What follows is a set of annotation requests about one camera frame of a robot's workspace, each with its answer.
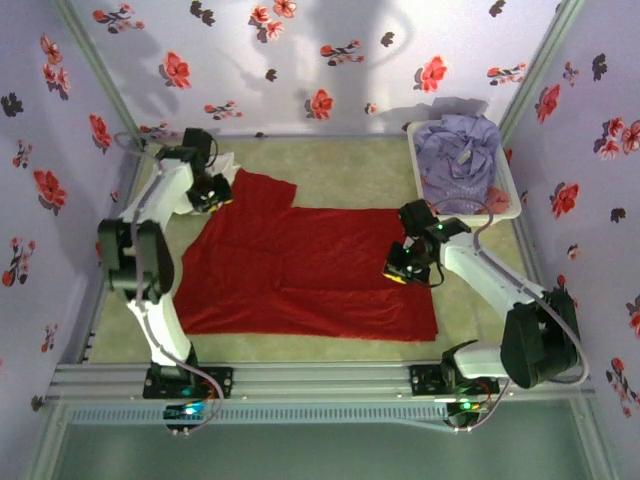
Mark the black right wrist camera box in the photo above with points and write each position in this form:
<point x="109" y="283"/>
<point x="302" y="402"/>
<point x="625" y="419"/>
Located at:
<point x="417" y="217"/>

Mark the aluminium mounting rail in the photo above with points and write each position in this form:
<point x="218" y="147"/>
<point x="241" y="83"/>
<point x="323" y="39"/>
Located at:
<point x="320" y="382"/>

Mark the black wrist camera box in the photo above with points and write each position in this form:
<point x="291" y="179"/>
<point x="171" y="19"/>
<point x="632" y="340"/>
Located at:
<point x="417" y="217"/>
<point x="197" y="140"/>

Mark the pink t-shirt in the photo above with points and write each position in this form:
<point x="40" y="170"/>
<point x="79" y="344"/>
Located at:
<point x="497" y="200"/>

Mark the white plastic basket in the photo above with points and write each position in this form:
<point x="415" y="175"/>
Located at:
<point x="515" y="200"/>

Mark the aluminium frame post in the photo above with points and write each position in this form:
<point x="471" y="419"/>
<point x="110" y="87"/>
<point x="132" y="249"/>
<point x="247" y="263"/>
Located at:
<point x="542" y="75"/>
<point x="100" y="75"/>

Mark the aluminium frame leg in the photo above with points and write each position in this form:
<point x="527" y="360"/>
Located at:
<point x="595" y="440"/>
<point x="45" y="440"/>

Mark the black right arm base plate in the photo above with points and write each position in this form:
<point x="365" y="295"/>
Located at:
<point x="425" y="382"/>

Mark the aluminium table side rail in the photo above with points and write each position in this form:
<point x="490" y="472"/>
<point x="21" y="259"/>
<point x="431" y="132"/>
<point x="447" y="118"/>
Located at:
<point x="90" y="340"/>
<point x="530" y="260"/>

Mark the purple t-shirt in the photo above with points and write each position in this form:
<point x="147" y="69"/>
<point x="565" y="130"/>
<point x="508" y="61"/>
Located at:
<point x="455" y="155"/>

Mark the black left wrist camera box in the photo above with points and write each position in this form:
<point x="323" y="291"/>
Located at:
<point x="197" y="140"/>

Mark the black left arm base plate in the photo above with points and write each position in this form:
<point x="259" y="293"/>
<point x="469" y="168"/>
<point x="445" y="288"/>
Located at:
<point x="220" y="382"/>

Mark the aluminium table end rail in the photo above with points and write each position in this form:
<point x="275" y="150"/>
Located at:
<point x="300" y="136"/>

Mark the white t-shirt with robot print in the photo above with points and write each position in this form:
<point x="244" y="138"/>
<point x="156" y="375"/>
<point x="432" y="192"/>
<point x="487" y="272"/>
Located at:
<point x="227" y="165"/>

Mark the red t-shirt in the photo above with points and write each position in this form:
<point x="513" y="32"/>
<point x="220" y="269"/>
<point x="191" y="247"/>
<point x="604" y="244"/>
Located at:
<point x="310" y="270"/>

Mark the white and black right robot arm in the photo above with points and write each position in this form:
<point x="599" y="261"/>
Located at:
<point x="530" y="335"/>

